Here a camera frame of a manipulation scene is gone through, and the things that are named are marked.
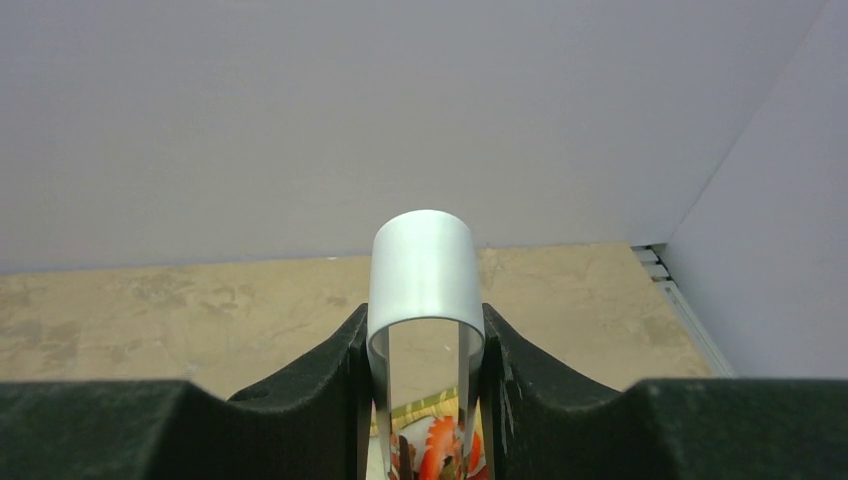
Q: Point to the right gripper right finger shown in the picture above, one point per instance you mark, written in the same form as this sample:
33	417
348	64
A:
545	420

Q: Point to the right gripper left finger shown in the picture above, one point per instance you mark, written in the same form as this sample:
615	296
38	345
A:
308	420

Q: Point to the metal serving tongs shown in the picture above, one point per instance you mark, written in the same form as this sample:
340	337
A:
423	266

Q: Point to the toy food pile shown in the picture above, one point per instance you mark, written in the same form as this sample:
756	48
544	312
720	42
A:
429	448

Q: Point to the aluminium frame rail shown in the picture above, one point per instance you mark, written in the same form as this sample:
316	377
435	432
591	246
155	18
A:
662	278

